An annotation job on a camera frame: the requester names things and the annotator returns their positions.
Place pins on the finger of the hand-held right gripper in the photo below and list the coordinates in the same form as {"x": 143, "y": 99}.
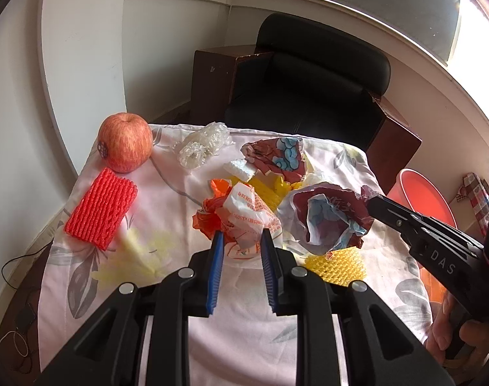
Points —
{"x": 393, "y": 215}

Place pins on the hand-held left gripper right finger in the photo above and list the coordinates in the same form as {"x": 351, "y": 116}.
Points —
{"x": 268, "y": 273}

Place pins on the red checkered cloth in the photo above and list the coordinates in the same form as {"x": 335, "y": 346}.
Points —
{"x": 475, "y": 193}

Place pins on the clear crumpled plastic wrap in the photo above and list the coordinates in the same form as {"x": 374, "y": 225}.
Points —
{"x": 204, "y": 144}

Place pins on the red foam fruit net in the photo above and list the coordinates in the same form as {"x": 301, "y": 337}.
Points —
{"x": 99, "y": 209}

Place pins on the red apple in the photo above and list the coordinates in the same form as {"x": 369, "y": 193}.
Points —
{"x": 124, "y": 140}

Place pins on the person's right hand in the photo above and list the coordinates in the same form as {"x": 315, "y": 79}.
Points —
{"x": 437, "y": 337}

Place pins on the white crumpled tissue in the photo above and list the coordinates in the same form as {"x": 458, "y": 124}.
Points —
{"x": 317, "y": 179}

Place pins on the red plastic bucket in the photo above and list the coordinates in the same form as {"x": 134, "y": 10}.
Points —
{"x": 421, "y": 193}

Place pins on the pink floral tablecloth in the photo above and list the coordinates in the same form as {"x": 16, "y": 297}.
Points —
{"x": 168, "y": 209}

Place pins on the white printed paper wrapper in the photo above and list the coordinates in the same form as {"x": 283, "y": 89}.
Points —
{"x": 244, "y": 213}

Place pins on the yellow foam fruit net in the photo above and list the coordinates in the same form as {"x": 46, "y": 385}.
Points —
{"x": 337, "y": 269}
{"x": 264, "y": 195}

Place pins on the white foam piece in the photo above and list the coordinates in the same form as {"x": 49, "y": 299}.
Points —
{"x": 238, "y": 169}

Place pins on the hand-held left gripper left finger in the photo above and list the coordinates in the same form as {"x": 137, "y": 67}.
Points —
{"x": 214, "y": 273}

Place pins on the black power adapter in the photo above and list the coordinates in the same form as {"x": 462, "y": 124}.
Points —
{"x": 26, "y": 317}

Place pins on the black leather wooden armchair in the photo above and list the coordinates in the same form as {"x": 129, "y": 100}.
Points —
{"x": 309, "y": 100}

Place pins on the orange plastic bag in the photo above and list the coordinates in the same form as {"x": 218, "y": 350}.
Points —
{"x": 206, "y": 219}

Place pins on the large maroon blue wrapper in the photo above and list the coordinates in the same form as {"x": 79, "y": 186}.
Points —
{"x": 321, "y": 217}

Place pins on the small crumpled maroon blue wrapper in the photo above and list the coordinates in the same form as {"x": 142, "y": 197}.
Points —
{"x": 276, "y": 157}

